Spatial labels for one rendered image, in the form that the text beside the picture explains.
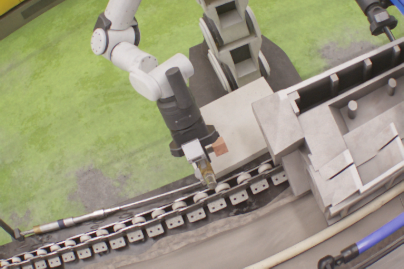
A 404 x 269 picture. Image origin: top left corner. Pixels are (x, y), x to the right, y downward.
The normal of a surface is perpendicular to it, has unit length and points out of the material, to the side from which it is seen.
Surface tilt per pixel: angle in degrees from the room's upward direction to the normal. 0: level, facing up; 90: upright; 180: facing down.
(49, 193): 0
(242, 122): 0
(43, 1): 90
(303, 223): 0
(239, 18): 20
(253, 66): 15
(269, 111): 38
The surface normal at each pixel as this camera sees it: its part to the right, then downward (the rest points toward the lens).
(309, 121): -0.18, -0.38
